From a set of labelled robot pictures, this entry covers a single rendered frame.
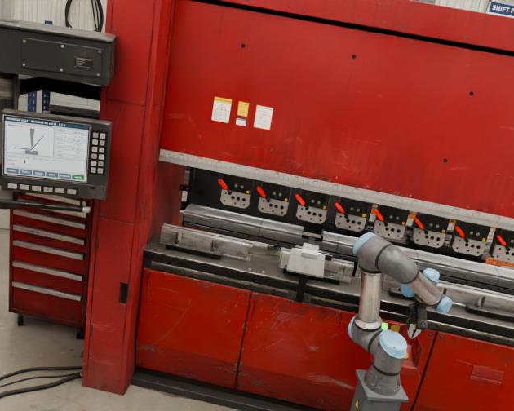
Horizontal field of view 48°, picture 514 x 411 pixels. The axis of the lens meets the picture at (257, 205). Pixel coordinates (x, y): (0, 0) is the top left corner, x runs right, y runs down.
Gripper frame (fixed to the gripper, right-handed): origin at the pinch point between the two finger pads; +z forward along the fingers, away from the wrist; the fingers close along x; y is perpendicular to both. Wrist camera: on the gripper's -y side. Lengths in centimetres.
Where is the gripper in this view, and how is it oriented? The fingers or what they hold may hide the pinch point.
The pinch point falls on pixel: (412, 337)
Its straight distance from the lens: 288.2
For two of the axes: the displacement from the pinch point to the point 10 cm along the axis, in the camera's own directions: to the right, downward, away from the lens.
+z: -1.6, 8.9, 4.2
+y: 0.1, -4.3, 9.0
